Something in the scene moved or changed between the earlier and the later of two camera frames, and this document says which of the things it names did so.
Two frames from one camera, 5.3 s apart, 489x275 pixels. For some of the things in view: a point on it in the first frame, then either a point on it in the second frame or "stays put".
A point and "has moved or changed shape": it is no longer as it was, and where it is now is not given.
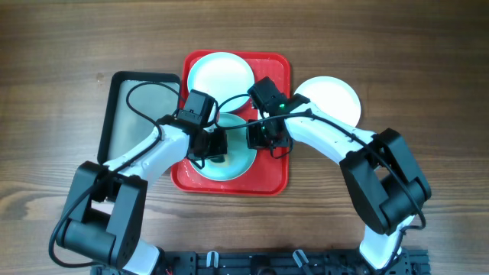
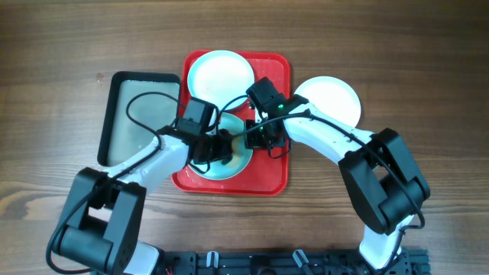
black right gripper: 254,141 stays put
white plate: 333,95 stays put
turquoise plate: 240,160 stays put
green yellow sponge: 220,159 has moved or changed shape
